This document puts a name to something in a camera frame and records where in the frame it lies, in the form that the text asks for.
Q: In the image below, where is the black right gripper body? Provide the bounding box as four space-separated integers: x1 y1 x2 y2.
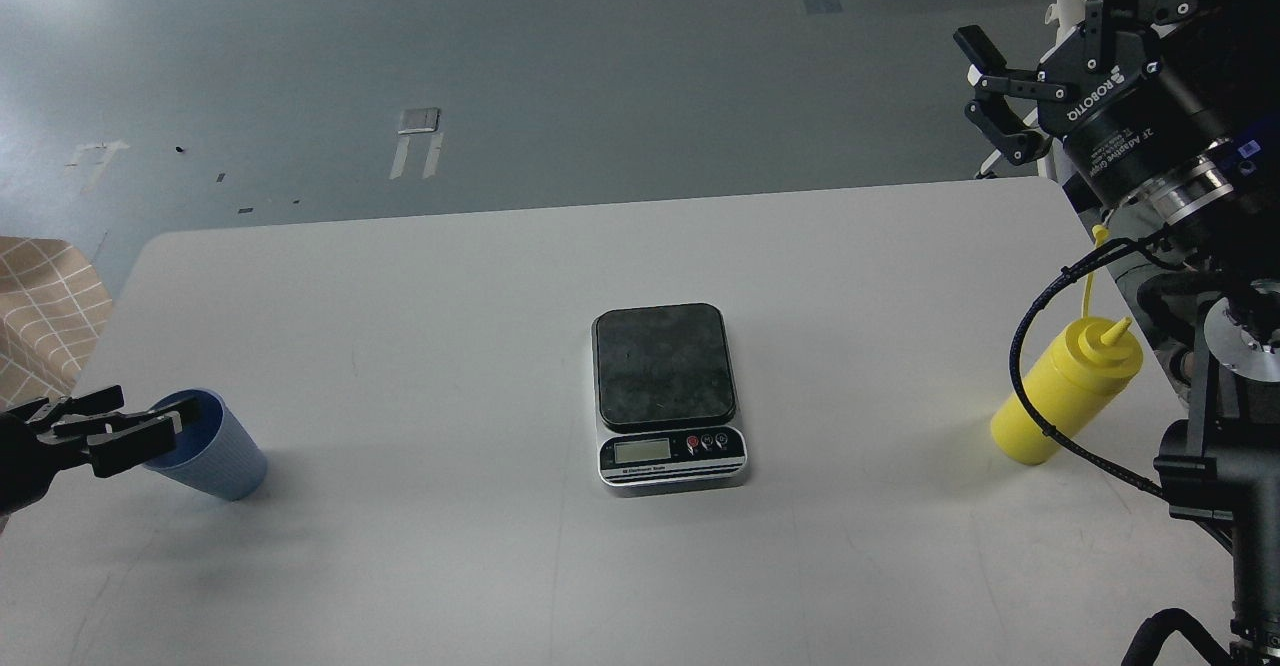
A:
1036 0 1242 209

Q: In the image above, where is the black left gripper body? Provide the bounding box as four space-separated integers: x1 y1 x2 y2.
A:
1 409 61 517

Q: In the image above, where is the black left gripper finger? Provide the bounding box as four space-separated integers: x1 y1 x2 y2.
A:
20 386 124 426
50 398 201 478

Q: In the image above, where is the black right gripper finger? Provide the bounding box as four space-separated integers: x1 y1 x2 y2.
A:
952 26 1071 102
965 96 1050 167

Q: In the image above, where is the blue ribbed plastic cup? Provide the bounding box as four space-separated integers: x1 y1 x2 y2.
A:
143 389 269 501

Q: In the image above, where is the yellow squeeze bottle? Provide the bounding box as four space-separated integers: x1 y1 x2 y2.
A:
989 268 1144 466

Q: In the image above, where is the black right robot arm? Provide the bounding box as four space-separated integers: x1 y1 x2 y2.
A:
954 0 1277 665

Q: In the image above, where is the digital kitchen scale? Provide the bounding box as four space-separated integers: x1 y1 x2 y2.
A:
590 302 750 496

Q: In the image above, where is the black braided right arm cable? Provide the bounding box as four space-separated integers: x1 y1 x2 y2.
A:
1009 231 1211 502

